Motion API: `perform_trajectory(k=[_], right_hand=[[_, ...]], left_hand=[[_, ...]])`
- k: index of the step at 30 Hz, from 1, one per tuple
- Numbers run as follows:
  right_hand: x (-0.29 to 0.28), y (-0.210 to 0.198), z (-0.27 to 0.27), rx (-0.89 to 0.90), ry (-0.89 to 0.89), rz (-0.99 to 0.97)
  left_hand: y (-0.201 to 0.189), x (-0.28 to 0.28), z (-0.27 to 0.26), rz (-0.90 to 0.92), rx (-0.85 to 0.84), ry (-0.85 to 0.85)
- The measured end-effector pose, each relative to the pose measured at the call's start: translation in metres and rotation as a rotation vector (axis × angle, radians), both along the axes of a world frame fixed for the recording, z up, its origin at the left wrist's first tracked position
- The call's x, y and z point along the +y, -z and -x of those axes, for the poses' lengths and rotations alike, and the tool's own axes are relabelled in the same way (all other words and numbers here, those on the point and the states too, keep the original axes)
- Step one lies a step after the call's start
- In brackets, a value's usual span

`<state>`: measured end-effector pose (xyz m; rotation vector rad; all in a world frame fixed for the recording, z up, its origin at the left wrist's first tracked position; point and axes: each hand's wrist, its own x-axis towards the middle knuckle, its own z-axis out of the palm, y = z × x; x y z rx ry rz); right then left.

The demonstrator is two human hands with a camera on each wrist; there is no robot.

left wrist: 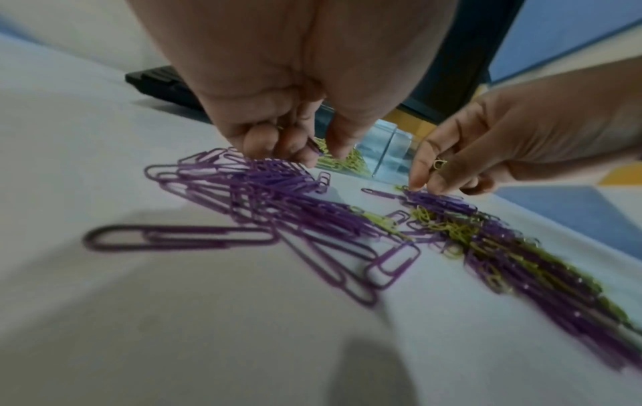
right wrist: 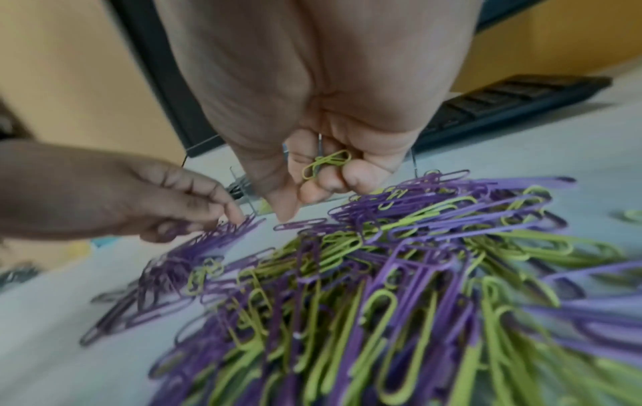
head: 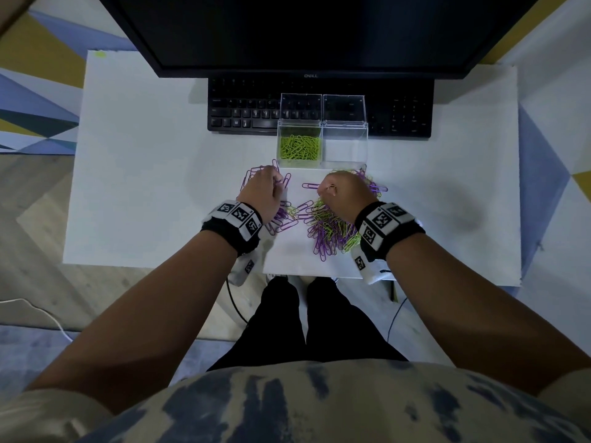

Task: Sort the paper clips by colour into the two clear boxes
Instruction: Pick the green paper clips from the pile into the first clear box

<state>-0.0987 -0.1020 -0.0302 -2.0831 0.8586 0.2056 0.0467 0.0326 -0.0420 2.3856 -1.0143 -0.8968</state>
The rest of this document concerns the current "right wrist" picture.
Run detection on person's left hand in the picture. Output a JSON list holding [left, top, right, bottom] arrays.
[[0, 140, 247, 243]]

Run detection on person's right hand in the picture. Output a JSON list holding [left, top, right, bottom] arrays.
[[152, 0, 485, 223]]

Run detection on single green paper clip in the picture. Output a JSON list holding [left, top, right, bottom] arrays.
[[300, 149, 352, 181]]

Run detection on pile of mixed paper clips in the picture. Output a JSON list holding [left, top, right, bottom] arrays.
[[80, 169, 642, 406]]

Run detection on black computer monitor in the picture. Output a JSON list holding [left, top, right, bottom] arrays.
[[102, 0, 548, 159]]

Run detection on black keyboard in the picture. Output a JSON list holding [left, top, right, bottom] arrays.
[[410, 74, 614, 154]]

